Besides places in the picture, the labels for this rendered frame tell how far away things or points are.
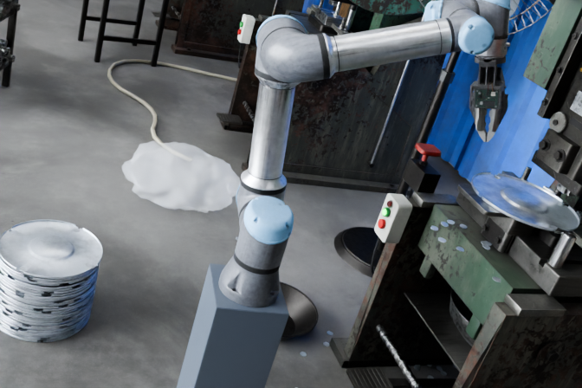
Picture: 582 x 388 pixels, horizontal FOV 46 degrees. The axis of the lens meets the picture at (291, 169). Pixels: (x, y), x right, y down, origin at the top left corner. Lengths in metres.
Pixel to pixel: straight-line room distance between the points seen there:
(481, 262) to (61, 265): 1.15
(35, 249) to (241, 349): 0.70
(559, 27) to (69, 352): 1.60
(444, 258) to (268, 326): 0.56
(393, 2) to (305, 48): 1.58
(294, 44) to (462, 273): 0.81
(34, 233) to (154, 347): 0.50
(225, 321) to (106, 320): 0.66
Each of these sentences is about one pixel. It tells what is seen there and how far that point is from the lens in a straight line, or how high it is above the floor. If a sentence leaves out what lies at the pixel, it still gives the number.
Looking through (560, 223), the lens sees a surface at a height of 0.78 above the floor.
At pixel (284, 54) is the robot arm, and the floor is 1.05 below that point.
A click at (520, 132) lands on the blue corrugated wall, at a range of 3.80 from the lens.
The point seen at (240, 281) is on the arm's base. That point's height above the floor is 0.50.
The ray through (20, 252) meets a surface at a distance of 2.09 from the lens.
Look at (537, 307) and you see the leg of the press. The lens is 1.74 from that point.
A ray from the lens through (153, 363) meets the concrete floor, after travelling 2.13.
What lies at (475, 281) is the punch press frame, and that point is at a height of 0.57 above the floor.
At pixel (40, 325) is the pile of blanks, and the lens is 2.10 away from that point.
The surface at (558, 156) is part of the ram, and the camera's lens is 1.83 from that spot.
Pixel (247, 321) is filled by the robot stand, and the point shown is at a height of 0.42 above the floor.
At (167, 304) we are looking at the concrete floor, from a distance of 2.34.
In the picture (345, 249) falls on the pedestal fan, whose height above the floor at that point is 0.03.
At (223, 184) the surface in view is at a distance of 2.85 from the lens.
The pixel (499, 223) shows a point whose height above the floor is 0.71.
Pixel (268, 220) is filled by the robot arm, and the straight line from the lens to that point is 1.57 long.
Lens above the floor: 1.43
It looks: 24 degrees down
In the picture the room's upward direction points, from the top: 17 degrees clockwise
